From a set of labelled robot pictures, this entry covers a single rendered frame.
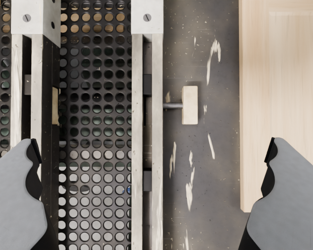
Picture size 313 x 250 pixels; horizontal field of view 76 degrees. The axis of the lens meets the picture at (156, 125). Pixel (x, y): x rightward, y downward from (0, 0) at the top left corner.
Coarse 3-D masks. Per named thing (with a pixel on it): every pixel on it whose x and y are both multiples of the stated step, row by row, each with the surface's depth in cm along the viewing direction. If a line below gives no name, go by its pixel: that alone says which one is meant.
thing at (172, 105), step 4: (164, 104) 42; (168, 104) 42; (172, 104) 42; (176, 104) 42; (180, 104) 42; (164, 108) 43; (168, 108) 43; (172, 108) 43; (176, 108) 43; (180, 108) 43
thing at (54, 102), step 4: (56, 88) 44; (56, 92) 44; (56, 96) 44; (56, 100) 44; (52, 104) 42; (56, 104) 44; (52, 108) 42; (56, 108) 44; (52, 112) 42; (56, 112) 44; (52, 116) 42; (56, 116) 44; (52, 120) 42; (56, 120) 44; (52, 124) 43; (56, 124) 44
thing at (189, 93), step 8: (184, 88) 42; (192, 88) 42; (184, 96) 42; (192, 96) 42; (184, 104) 42; (192, 104) 42; (184, 112) 42; (192, 112) 42; (184, 120) 42; (192, 120) 41
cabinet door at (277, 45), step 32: (256, 0) 43; (288, 0) 43; (256, 32) 43; (288, 32) 44; (256, 64) 43; (288, 64) 43; (256, 96) 43; (288, 96) 43; (256, 128) 43; (288, 128) 43; (256, 160) 43; (256, 192) 43
